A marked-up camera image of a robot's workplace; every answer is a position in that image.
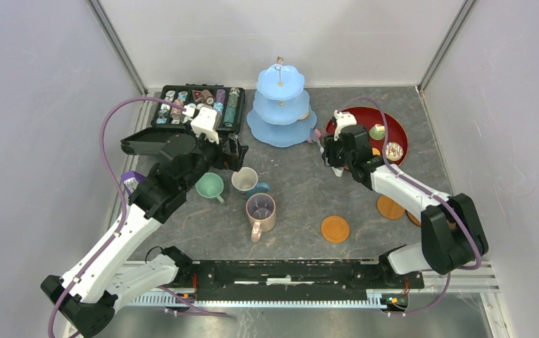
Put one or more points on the light orange wooden coaster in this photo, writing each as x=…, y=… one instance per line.
x=335, y=229

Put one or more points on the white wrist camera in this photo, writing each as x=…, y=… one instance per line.
x=342, y=119
x=203, y=121

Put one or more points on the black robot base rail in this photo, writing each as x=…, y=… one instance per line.
x=340, y=283

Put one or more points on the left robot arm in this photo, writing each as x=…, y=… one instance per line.
x=92, y=292

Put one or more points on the rose gold marble mug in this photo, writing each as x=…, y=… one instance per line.
x=261, y=212

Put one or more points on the black poker chip case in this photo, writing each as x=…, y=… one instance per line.
x=182, y=105

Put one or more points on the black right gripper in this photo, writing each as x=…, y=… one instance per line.
x=328, y=154

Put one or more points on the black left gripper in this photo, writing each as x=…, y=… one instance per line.
x=232, y=160

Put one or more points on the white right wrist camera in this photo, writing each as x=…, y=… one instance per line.
x=342, y=119

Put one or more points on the pink mousse cake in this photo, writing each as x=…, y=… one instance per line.
x=316, y=137

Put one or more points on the green mousse cake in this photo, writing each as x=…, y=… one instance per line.
x=377, y=132

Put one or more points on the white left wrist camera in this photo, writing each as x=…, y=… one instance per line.
x=203, y=121

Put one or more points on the white chocolate drizzled donut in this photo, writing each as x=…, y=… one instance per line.
x=394, y=152

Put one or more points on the blue three-tier cake stand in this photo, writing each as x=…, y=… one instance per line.
x=279, y=100

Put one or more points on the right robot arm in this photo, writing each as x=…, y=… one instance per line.
x=452, y=236

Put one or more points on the tan wooden coaster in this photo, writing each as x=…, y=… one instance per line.
x=388, y=208

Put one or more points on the mint green cup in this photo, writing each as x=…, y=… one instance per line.
x=210, y=186

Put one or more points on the white mug blue handle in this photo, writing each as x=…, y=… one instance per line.
x=246, y=183

